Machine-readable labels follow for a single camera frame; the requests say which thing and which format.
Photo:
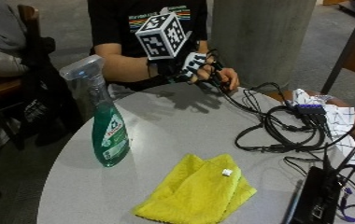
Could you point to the purple hub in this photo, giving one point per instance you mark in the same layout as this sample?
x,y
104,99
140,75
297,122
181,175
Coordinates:
x,y
310,109

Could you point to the black electronics box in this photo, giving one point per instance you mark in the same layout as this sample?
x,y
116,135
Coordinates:
x,y
316,199

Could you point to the yellow microfibre cloth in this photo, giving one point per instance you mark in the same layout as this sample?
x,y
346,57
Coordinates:
x,y
198,193

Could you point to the black bag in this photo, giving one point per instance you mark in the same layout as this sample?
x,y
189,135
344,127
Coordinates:
x,y
47,102

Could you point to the grey concrete pillar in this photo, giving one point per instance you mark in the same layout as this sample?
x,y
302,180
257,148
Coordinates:
x,y
260,37

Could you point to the the person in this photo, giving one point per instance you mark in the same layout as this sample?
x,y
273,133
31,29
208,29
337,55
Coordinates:
x,y
116,21

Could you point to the white checked cloth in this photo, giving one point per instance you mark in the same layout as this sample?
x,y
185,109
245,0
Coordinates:
x,y
341,119

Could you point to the wooden chair with grey garment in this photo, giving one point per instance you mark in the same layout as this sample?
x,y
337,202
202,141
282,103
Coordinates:
x,y
28,46

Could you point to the green spray bottle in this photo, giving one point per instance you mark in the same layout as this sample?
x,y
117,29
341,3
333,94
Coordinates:
x,y
109,133

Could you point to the white marker cube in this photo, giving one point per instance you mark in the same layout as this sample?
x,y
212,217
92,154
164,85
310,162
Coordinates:
x,y
161,35

